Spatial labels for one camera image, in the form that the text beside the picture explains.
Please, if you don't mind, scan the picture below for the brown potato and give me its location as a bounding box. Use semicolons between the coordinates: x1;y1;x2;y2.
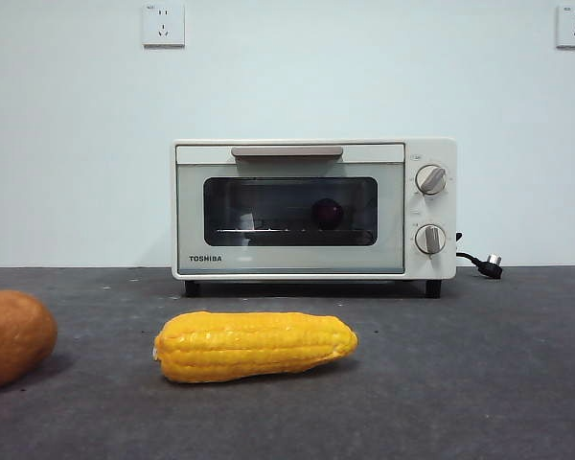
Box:
0;289;58;393

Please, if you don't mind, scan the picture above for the oven door with beige handle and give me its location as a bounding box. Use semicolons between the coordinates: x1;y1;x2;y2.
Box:
174;142;406;276

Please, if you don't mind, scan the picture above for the yellow corn cob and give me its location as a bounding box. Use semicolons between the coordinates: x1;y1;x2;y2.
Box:
151;310;359;383

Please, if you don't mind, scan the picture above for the metal wire oven rack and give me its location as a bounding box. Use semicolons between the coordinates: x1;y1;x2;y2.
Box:
215;225;373;237

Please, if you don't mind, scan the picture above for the beige temperature knob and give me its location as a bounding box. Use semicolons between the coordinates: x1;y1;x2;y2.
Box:
414;164;449;196

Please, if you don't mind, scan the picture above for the white toaster oven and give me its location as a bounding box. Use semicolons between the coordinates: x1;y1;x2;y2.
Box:
171;137;459;298

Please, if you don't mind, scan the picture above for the black oven power cord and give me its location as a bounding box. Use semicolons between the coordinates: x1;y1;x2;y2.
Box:
454;231;505;279

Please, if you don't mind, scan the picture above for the beige timer knob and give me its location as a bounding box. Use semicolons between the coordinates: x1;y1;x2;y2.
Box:
414;222;448;256

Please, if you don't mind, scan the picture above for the purple eggplant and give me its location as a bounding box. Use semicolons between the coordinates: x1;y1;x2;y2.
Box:
310;197;345;232

